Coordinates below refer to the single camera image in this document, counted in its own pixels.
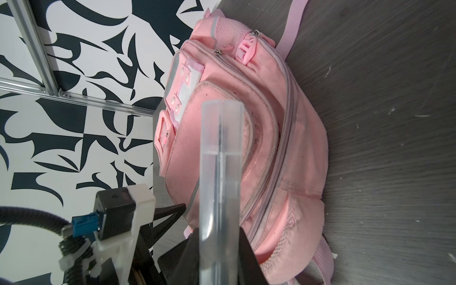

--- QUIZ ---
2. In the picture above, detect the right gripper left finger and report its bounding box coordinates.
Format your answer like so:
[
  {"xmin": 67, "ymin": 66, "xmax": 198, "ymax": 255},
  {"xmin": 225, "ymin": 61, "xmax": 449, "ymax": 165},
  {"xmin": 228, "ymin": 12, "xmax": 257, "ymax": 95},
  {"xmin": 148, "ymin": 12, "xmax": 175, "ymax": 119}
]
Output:
[{"xmin": 158, "ymin": 228, "xmax": 200, "ymax": 285}]

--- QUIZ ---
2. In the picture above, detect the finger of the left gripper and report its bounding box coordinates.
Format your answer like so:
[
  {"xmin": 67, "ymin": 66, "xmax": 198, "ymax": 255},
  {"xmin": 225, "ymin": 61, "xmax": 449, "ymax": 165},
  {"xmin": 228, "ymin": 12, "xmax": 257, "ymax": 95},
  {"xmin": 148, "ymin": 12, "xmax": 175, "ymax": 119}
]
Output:
[{"xmin": 140, "ymin": 203, "xmax": 186, "ymax": 249}]

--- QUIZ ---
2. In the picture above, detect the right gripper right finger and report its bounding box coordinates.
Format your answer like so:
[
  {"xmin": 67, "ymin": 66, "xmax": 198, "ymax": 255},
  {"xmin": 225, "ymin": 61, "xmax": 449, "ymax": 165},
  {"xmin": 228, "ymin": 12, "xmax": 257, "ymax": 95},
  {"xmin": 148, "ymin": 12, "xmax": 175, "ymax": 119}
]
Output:
[{"xmin": 237, "ymin": 228, "xmax": 268, "ymax": 285}]

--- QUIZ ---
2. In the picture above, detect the clear plastic small case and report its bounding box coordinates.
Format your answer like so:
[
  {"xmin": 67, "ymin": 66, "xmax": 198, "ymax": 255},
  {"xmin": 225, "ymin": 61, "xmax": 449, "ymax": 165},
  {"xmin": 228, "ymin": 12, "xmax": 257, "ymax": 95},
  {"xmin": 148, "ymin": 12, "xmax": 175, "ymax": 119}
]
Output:
[{"xmin": 199, "ymin": 100, "xmax": 244, "ymax": 285}]

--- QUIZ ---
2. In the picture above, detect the pink student backpack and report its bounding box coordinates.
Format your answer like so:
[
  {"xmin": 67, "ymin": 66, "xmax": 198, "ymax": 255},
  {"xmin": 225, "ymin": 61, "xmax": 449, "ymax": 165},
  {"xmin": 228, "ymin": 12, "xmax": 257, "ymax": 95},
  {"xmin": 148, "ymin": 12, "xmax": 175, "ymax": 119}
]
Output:
[{"xmin": 154, "ymin": 1, "xmax": 334, "ymax": 285}]

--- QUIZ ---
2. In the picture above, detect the black corrugated cable left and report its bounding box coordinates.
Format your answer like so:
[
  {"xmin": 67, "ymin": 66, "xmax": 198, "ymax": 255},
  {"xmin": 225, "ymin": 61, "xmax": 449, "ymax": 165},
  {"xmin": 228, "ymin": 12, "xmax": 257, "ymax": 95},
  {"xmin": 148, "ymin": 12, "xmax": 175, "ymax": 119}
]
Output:
[{"xmin": 0, "ymin": 206, "xmax": 72, "ymax": 236}]

